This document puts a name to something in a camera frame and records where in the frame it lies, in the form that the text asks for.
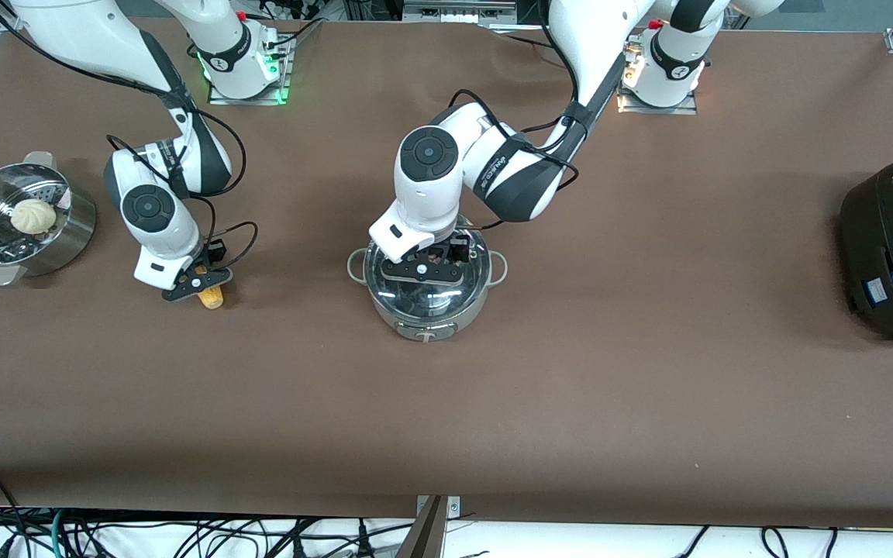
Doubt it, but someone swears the grey power strip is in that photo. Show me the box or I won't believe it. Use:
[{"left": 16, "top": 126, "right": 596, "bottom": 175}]
[{"left": 402, "top": 0, "right": 519, "bottom": 24}]

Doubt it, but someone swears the metal table edge bracket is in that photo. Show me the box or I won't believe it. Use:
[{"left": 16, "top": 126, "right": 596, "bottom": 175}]
[{"left": 396, "top": 494, "right": 463, "bottom": 558}]

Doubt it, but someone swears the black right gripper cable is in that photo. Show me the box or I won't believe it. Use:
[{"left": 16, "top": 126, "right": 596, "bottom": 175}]
[{"left": 105, "top": 108, "right": 260, "bottom": 268}]

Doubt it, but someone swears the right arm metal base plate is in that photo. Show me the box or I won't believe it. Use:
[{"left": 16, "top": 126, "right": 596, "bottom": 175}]
[{"left": 208, "top": 35, "right": 292, "bottom": 105}]

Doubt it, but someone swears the black base power cable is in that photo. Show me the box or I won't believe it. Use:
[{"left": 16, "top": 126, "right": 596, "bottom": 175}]
[{"left": 264, "top": 15, "right": 329, "bottom": 49}]

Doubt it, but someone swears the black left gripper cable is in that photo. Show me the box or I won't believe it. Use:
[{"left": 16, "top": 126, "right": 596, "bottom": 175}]
[{"left": 446, "top": 89, "right": 581, "bottom": 231}]

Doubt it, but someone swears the grey steel cooking pot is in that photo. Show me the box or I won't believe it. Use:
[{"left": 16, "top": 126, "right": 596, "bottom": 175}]
[{"left": 347, "top": 229, "right": 509, "bottom": 343}]

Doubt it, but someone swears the green cable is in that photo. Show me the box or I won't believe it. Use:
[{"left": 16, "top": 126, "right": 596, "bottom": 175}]
[{"left": 48, "top": 508, "right": 69, "bottom": 558}]

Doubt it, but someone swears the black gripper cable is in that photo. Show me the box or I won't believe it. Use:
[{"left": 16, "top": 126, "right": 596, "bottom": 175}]
[
  {"left": 446, "top": 89, "right": 581, "bottom": 231},
  {"left": 105, "top": 108, "right": 260, "bottom": 268}
]

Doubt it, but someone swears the glass pot lid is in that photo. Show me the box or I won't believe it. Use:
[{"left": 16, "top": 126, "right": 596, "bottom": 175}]
[{"left": 364, "top": 229, "right": 491, "bottom": 320}]

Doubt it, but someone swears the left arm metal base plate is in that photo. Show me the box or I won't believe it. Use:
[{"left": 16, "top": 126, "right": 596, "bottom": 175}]
[{"left": 615, "top": 43, "right": 699, "bottom": 115}]

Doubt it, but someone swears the white steamed bun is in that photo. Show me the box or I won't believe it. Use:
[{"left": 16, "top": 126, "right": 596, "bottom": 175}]
[{"left": 11, "top": 198, "right": 57, "bottom": 236}]

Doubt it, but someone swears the black rice cooker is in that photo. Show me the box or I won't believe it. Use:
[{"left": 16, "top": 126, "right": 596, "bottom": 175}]
[{"left": 838, "top": 153, "right": 893, "bottom": 343}]

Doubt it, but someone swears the steel steamer pot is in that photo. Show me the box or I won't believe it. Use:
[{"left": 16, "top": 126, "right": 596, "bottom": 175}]
[{"left": 0, "top": 151, "right": 97, "bottom": 288}]

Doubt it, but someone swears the black cable on table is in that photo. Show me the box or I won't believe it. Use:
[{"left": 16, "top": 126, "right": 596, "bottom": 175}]
[{"left": 489, "top": 27, "right": 571, "bottom": 49}]

